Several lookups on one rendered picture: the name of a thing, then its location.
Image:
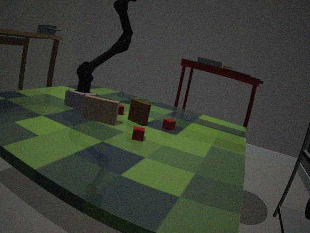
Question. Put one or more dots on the brown block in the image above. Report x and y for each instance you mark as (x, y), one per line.
(139, 112)

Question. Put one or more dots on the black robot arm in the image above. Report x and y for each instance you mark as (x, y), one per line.
(85, 70)

